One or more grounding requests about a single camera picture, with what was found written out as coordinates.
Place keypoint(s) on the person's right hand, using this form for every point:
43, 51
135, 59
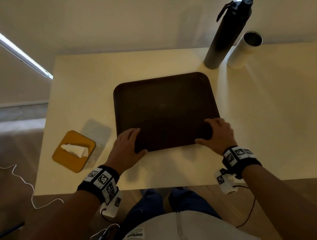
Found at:
221, 139

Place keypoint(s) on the person's left hand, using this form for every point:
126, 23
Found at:
121, 152

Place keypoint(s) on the person's right thumb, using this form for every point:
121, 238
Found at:
202, 142

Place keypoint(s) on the person's left thumb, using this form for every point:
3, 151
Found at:
141, 154

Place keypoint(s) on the dark brown serving tray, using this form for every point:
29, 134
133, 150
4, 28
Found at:
166, 109

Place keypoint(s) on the person's left forearm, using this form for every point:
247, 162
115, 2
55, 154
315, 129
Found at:
60, 229

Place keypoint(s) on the person's right forearm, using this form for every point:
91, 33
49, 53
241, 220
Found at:
287, 204

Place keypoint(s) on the black wristband with markers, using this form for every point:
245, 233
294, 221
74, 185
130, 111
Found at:
239, 158
101, 183

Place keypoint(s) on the person's blue trousers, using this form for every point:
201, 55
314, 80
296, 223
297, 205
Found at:
190, 201

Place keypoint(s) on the white tissue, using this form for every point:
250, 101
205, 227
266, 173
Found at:
76, 150

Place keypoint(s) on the yellow tissue box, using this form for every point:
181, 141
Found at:
68, 162

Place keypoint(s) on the person's light grey shirt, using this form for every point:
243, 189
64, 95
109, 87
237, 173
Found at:
185, 232

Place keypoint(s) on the white steel tumbler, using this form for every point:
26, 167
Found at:
242, 51

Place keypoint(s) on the black water bottle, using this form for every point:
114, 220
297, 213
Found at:
225, 35

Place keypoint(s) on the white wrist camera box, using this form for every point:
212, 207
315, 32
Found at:
112, 208
226, 185

